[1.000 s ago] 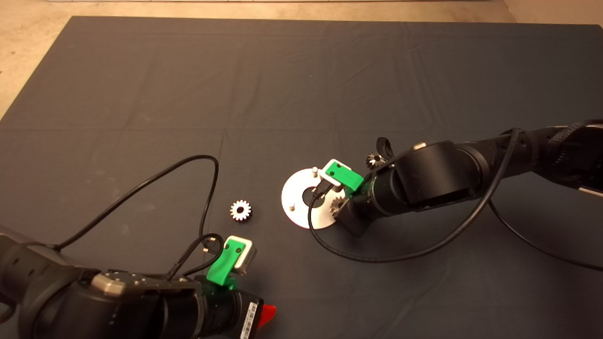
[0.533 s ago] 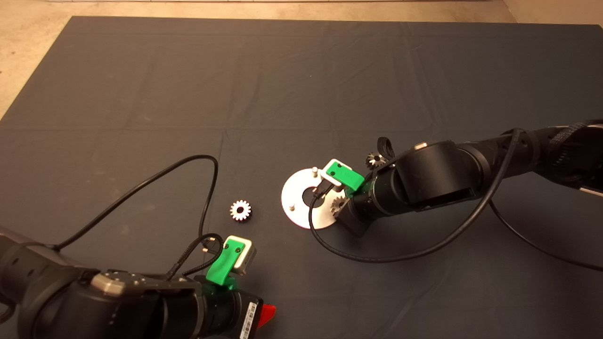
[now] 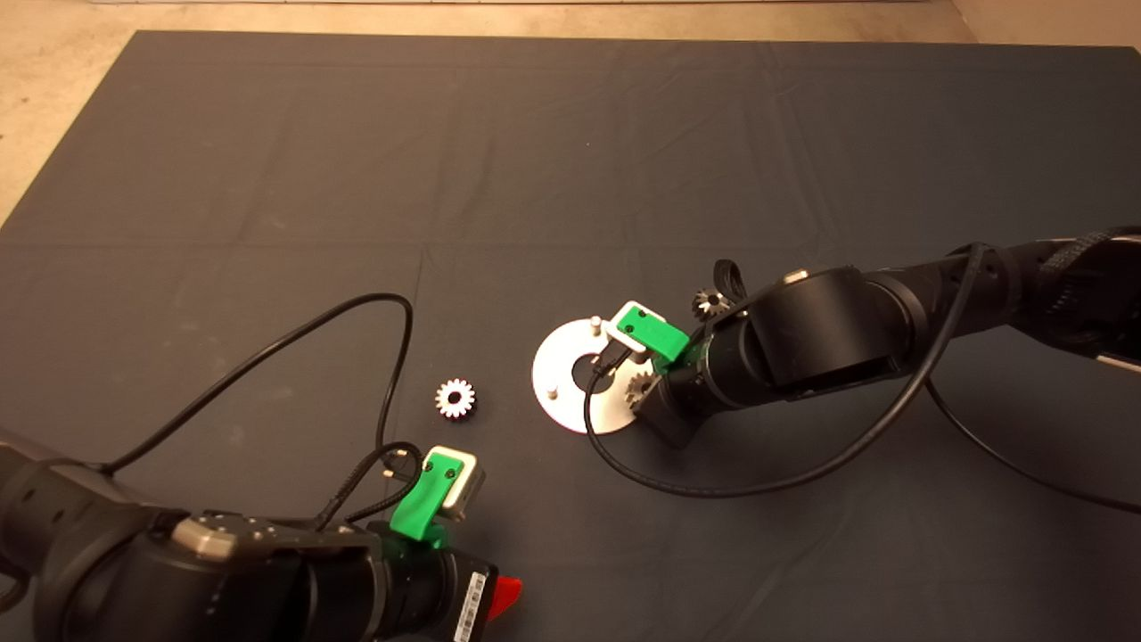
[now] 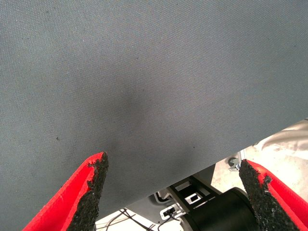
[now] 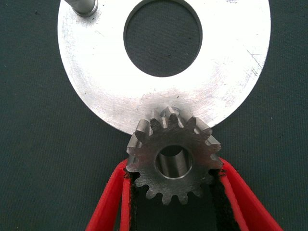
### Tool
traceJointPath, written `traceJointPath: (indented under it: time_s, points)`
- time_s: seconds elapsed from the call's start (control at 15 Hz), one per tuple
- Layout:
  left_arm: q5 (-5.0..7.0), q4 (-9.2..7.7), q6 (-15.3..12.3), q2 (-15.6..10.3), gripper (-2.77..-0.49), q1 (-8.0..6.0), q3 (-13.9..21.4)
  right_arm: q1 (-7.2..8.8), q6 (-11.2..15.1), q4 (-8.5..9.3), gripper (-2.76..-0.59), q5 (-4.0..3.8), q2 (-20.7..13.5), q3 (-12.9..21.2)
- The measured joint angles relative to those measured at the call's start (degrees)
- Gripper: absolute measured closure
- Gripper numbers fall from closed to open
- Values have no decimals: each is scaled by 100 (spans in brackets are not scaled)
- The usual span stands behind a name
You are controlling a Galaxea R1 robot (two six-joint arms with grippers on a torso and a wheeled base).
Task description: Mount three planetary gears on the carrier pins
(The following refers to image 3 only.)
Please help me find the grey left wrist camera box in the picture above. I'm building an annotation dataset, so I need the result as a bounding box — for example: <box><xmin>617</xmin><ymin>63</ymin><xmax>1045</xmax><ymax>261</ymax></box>
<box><xmin>423</xmin><ymin>446</ymin><xmax>487</xmax><ymax>523</ymax></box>

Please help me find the green right camera mount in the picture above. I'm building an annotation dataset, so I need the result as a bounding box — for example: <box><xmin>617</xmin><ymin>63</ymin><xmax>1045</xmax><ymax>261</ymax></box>
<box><xmin>618</xmin><ymin>303</ymin><xmax>690</xmax><ymax>375</ymax></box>

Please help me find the braided black right arm cable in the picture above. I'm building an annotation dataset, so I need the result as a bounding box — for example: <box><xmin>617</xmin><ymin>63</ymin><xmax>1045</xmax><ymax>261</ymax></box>
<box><xmin>713</xmin><ymin>259</ymin><xmax>751</xmax><ymax>311</ymax></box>

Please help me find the bright steel planetary gear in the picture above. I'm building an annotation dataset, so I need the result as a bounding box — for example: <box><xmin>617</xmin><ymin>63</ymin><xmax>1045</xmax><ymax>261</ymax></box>
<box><xmin>435</xmin><ymin>379</ymin><xmax>477</xmax><ymax>420</ymax></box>

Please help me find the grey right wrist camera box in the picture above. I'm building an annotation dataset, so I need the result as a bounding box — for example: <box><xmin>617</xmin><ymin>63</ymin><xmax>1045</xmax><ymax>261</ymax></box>
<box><xmin>604</xmin><ymin>301</ymin><xmax>652</xmax><ymax>362</ymax></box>

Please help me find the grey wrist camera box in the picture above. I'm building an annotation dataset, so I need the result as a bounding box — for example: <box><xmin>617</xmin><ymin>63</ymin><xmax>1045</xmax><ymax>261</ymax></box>
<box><xmin>423</xmin><ymin>446</ymin><xmax>487</xmax><ymax>523</ymax></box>
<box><xmin>604</xmin><ymin>301</ymin><xmax>652</xmax><ymax>362</ymax></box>

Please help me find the green left camera mount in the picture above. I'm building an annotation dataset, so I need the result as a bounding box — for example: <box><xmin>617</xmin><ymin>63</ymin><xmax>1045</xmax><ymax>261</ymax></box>
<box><xmin>390</xmin><ymin>453</ymin><xmax>464</xmax><ymax>547</ymax></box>

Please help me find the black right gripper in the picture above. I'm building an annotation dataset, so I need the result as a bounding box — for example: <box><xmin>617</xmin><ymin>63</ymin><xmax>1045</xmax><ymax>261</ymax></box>
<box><xmin>640</xmin><ymin>357</ymin><xmax>723</xmax><ymax>449</ymax></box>

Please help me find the round metal carrier plate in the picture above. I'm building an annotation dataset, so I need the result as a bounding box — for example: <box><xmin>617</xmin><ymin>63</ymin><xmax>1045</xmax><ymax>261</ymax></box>
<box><xmin>532</xmin><ymin>317</ymin><xmax>644</xmax><ymax>435</ymax></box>

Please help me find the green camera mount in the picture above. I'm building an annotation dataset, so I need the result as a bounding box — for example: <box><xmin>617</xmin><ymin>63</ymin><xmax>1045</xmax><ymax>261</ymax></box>
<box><xmin>390</xmin><ymin>453</ymin><xmax>464</xmax><ymax>547</ymax></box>
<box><xmin>618</xmin><ymin>303</ymin><xmax>690</xmax><ymax>375</ymax></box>

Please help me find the dark grey table cloth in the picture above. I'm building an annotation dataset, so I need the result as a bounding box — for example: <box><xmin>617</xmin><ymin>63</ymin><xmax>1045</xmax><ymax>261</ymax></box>
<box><xmin>0</xmin><ymin>31</ymin><xmax>1141</xmax><ymax>642</ymax></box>

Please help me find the braided black arm cable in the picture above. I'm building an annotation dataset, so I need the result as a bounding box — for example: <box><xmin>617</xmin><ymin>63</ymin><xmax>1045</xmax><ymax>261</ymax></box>
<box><xmin>312</xmin><ymin>441</ymin><xmax>422</xmax><ymax>534</ymax></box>
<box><xmin>713</xmin><ymin>259</ymin><xmax>751</xmax><ymax>311</ymax></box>

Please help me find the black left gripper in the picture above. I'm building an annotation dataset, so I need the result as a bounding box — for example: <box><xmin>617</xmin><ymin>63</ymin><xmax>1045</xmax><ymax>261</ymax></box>
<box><xmin>383</xmin><ymin>535</ymin><xmax>522</xmax><ymax>642</ymax></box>

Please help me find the thin black hanging cable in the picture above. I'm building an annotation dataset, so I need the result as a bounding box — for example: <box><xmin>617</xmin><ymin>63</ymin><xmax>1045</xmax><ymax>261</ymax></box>
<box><xmin>925</xmin><ymin>379</ymin><xmax>1141</xmax><ymax>516</ymax></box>

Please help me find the braided black left arm cable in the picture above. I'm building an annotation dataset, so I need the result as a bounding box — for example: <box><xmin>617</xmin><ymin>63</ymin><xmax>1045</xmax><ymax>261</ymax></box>
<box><xmin>312</xmin><ymin>441</ymin><xmax>422</xmax><ymax>534</ymax></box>

